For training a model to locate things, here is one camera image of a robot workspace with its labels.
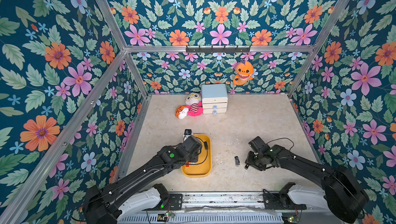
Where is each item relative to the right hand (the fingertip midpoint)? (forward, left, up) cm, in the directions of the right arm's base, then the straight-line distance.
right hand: (247, 162), depth 84 cm
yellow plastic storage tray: (-3, +24, -2) cm, 25 cm away
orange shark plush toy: (+48, 0, +25) cm, 54 cm away
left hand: (0, +28, +11) cm, 30 cm away
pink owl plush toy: (+39, +33, +7) cm, 51 cm away
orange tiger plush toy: (+31, +41, +6) cm, 51 cm away
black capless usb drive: (+10, +24, -1) cm, 26 cm away
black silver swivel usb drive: (+1, +5, -1) cm, 5 cm away
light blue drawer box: (+36, +19, +13) cm, 43 cm away
